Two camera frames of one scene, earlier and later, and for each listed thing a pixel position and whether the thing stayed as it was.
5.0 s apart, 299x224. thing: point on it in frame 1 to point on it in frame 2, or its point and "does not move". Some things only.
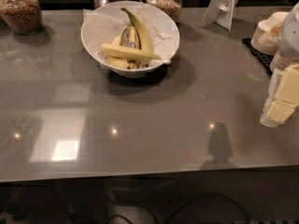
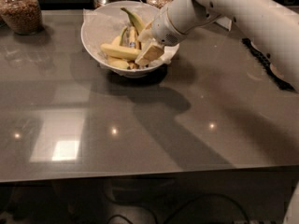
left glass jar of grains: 20,10 does not move
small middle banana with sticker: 132,36 does not move
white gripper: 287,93 to 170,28
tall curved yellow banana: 141,31 does not move
